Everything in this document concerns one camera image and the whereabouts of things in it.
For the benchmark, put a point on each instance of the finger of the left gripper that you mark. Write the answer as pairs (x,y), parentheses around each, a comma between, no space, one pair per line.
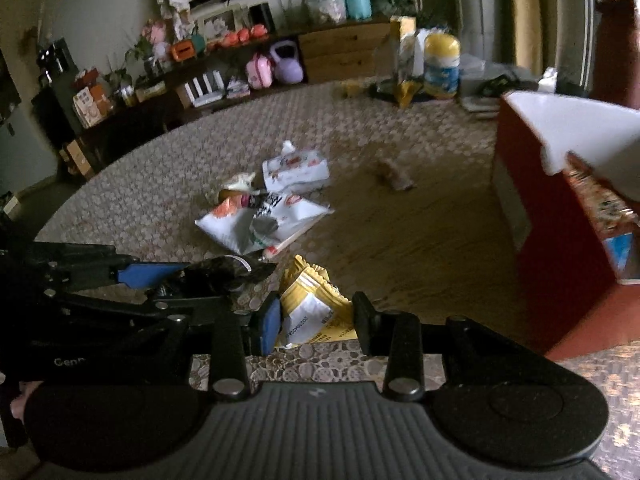
(143,275)
(178,286)

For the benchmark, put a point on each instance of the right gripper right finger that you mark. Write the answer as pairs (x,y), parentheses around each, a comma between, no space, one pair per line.
(397,336)

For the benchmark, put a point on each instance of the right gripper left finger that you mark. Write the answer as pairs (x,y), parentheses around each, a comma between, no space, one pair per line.
(236,335)

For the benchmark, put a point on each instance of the black snack packet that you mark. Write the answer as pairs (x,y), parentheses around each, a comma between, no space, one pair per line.
(230,274)

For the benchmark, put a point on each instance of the yellow white snack pouch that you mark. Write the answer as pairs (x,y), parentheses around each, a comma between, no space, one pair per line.
(313,310)

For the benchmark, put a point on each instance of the blue cookie snack pack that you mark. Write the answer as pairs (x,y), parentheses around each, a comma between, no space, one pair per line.
(619,249)

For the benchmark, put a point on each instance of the yellow red chip bag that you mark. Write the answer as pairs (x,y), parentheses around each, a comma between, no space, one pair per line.
(610,214)

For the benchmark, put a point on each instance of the person left hand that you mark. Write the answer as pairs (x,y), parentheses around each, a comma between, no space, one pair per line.
(18,404)

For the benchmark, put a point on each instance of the white silver snack bag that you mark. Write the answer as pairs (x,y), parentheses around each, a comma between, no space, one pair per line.
(246,223)

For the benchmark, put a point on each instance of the beige wrapped bun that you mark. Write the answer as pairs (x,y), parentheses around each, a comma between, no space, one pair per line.
(239,184)

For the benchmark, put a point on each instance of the small brown wrapper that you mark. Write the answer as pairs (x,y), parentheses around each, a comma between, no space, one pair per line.
(391,174)

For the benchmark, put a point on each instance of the red white cardboard box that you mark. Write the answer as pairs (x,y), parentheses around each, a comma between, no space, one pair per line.
(576,301)

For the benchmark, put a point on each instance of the pink small bag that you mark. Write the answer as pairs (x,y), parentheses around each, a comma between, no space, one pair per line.
(259,72)

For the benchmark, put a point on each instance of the purple kettlebell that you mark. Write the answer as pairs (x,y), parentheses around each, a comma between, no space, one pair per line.
(287,69)

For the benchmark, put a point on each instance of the orange tissue box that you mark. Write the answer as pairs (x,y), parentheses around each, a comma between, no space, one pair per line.
(183,50)

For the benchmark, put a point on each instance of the yellow clear snack bag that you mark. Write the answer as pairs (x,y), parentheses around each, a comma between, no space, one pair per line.
(408,68)

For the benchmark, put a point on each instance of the wooden drawer cabinet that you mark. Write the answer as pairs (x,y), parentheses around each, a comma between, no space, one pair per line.
(347,52)

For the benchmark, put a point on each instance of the yellow lid wipes canister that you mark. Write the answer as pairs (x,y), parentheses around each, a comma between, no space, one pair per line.
(441,65)

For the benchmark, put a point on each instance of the clear plastic bag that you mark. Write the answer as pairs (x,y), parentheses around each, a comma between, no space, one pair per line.
(326,12)

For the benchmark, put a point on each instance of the brown thermos bottle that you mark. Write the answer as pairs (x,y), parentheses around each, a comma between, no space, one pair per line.
(616,60)

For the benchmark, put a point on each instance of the picture frame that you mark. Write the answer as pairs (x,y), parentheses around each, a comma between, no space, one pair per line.
(215,24)

